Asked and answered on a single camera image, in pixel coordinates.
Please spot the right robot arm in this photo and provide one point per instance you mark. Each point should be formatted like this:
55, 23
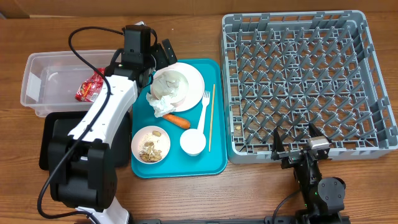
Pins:
323, 197

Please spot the peanut shells and rice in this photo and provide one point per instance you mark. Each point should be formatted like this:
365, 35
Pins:
153, 147

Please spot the wooden chopstick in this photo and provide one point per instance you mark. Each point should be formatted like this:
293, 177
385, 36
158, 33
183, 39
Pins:
211, 120

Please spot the orange carrot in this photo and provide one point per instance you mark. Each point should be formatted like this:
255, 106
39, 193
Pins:
178, 121

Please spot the grey dishwasher rack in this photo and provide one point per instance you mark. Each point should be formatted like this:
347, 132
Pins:
288, 69

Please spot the white napkin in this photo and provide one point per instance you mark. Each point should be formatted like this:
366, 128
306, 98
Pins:
170, 83

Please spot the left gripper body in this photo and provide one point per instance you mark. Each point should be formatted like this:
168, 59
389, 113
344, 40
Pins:
151, 61

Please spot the pink bowl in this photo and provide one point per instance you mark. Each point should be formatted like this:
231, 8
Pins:
139, 135

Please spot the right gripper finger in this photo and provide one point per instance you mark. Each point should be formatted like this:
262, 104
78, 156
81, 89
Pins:
314, 131
277, 142

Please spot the white plastic fork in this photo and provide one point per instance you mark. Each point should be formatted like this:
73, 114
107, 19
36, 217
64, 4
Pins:
205, 102

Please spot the white cup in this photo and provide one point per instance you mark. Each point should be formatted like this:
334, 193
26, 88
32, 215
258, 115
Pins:
193, 142

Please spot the clear plastic bin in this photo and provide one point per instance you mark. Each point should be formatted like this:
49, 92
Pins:
51, 81

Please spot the red snack wrapper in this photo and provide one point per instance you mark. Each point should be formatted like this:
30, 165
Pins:
90, 89

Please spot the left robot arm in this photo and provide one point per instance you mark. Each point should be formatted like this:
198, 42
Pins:
82, 176

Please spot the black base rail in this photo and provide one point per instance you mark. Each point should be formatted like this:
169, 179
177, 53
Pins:
217, 221

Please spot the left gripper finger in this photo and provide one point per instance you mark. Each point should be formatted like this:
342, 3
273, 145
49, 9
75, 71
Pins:
160, 57
169, 51

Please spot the teal serving tray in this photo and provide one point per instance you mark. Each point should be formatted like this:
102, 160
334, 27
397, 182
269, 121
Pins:
177, 163

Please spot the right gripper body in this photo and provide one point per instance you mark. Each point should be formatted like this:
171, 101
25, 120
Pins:
293, 158

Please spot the black tray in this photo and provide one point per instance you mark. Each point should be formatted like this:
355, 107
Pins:
59, 124

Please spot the white tissue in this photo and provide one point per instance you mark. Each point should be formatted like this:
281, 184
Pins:
162, 106

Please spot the white round plate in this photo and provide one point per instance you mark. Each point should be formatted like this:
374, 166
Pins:
194, 91

